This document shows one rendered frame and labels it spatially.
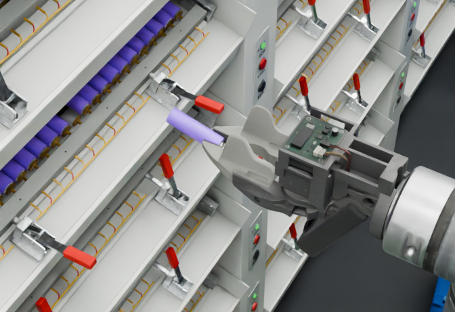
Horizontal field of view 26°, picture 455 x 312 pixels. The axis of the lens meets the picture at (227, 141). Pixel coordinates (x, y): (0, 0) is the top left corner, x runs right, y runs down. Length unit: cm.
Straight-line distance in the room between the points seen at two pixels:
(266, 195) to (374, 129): 137
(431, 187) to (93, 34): 37
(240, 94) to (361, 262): 96
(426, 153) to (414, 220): 161
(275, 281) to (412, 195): 113
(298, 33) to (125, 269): 54
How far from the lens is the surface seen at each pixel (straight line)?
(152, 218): 135
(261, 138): 103
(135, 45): 124
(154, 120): 120
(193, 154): 142
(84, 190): 113
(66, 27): 101
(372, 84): 215
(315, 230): 102
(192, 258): 156
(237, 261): 169
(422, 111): 264
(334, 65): 188
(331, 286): 223
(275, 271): 204
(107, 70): 120
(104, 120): 116
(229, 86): 140
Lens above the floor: 180
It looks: 46 degrees down
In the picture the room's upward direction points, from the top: straight up
